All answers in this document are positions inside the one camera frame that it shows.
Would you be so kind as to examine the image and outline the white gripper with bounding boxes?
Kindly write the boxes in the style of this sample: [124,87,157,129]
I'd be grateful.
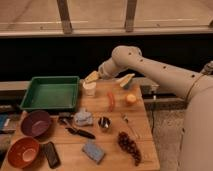
[84,59,135,89]

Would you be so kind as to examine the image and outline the black eraser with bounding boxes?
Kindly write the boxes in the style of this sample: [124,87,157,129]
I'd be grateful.
[42,141,60,169]

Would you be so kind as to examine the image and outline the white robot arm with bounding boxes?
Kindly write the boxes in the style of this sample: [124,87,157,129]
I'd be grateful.
[85,46,213,171]

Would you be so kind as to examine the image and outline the purple bowl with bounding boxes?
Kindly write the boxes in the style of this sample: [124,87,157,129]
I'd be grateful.
[21,110,52,137]

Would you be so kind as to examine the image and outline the orange bowl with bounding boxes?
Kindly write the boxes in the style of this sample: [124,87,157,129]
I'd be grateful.
[8,137,40,169]

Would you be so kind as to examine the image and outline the red chili pepper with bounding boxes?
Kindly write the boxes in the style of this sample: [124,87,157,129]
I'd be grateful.
[107,92,115,112]

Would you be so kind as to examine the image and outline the white paper cup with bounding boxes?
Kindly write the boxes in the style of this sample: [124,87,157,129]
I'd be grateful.
[83,82,96,97]

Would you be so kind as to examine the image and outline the orange fruit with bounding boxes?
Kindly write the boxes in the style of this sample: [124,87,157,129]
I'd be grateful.
[125,94,137,105]

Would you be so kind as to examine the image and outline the metal spoon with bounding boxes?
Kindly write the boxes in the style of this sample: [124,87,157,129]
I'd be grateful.
[121,113,140,139]

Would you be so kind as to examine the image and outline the small metal cup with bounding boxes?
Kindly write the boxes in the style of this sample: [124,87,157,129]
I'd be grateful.
[98,117,111,132]

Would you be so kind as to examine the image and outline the small dark toy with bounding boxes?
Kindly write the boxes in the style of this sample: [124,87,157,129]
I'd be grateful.
[58,112,73,125]

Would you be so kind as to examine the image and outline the black knife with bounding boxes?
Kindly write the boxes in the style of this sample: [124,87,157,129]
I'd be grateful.
[66,128,96,139]

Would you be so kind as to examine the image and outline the bunch of dark grapes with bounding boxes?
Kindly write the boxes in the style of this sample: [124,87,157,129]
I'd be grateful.
[117,132,142,166]

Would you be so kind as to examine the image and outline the green plastic tray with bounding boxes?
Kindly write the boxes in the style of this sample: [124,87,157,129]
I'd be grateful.
[21,76,80,111]

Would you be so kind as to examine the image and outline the blue sponge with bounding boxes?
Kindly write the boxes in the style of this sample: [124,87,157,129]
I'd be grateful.
[82,140,105,164]

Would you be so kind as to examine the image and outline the blue object at left edge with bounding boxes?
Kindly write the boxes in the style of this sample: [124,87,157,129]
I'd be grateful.
[0,114,13,131]

